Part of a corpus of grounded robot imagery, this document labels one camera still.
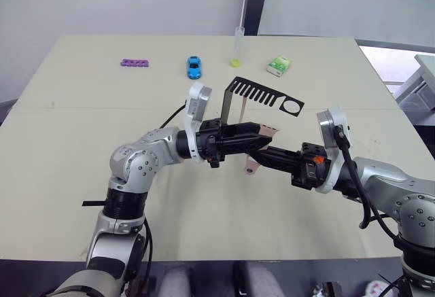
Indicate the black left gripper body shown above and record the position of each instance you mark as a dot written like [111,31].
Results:
[210,140]

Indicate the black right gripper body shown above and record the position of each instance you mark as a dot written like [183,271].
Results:
[309,168]

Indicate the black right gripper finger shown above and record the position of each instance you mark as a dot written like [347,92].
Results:
[285,153]
[277,163]

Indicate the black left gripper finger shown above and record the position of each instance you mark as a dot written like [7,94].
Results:
[244,144]
[243,129]

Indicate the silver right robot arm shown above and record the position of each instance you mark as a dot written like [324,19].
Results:
[408,205]

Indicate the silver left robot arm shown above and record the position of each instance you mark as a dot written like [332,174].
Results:
[136,164]

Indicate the black slotted watch stand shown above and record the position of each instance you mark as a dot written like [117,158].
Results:
[258,91]

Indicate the green tissue pack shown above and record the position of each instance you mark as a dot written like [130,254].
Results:
[279,66]

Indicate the blue toy car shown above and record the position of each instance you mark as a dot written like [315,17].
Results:
[194,67]

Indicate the clear tube with yellow base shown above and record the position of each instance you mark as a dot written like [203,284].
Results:
[238,45]

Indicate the purple plastic block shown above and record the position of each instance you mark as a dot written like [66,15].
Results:
[135,63]

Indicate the dark window pillar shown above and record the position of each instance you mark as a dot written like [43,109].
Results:
[257,1]

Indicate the black tape strip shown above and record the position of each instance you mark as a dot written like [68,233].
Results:
[93,203]

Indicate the pink and white packet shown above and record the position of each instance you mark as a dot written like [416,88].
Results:
[375,288]

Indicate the white shelf unit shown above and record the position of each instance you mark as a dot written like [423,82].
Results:
[419,83]

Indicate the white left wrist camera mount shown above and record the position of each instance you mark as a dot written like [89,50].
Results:
[197,103]

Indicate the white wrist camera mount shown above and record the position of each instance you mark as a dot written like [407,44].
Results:
[197,103]
[334,123]

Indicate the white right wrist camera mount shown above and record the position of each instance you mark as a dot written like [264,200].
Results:
[334,123]

